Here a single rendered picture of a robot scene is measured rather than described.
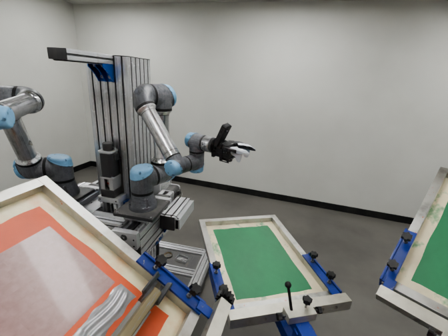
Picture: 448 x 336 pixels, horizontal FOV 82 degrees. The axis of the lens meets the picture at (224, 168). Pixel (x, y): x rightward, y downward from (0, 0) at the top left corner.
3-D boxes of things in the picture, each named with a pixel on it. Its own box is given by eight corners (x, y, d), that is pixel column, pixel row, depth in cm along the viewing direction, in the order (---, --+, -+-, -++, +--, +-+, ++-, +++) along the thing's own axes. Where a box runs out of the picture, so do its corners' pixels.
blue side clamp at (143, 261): (129, 269, 96) (137, 259, 93) (137, 261, 101) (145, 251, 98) (191, 322, 95) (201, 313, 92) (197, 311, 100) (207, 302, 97)
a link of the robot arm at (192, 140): (193, 147, 133) (194, 130, 131) (210, 151, 127) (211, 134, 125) (183, 149, 127) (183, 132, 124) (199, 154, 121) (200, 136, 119)
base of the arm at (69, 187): (64, 186, 160) (61, 171, 157) (85, 190, 157) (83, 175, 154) (43, 197, 146) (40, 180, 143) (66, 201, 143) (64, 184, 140)
